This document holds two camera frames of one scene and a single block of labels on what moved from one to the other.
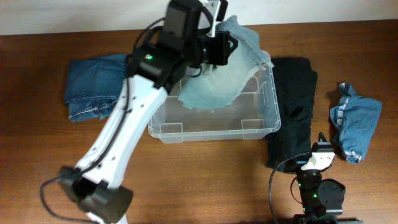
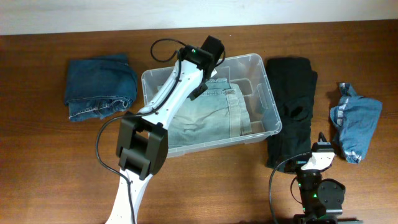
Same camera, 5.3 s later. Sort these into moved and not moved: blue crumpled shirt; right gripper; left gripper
Moved: left gripper
Not moved: right gripper; blue crumpled shirt
